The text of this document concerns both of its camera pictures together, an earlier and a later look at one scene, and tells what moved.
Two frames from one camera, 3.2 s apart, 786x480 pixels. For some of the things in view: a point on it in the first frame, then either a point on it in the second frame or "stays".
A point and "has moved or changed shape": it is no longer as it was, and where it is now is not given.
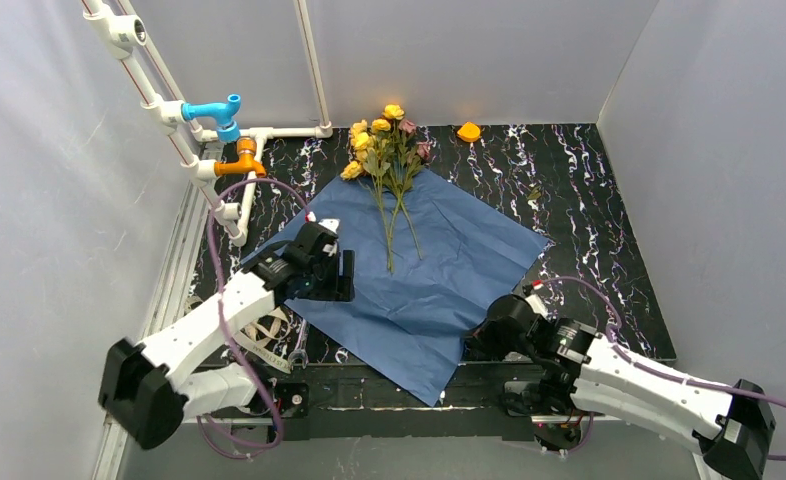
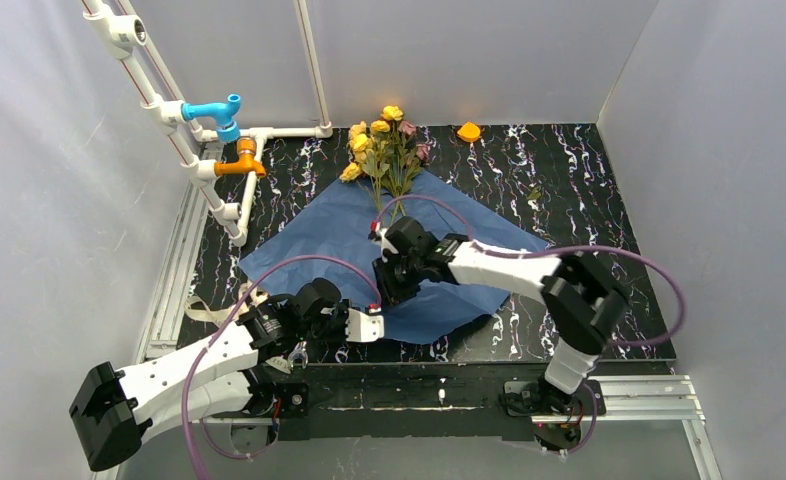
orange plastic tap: [246, 148] stays
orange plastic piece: [469, 132] stays
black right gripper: [489, 329] -> [394, 281]
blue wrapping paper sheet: [428, 252] has moved or changed shape
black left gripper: [334, 277] -> [339, 322]
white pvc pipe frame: [115, 31] stays
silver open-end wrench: [299, 351] stays
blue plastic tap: [228, 128] stays
